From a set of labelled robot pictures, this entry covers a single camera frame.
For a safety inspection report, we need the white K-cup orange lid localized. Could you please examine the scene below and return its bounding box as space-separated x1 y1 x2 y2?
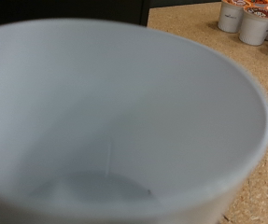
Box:
217 0 251 34

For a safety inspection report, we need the white mug with green tape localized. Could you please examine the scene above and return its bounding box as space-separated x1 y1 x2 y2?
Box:
0 18 268 224

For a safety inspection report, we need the black Keurig coffee machine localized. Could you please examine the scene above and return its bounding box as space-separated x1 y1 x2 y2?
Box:
0 0 150 31

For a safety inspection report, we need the white K-cup brown lid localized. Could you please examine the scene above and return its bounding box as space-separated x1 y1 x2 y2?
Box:
238 6 268 47

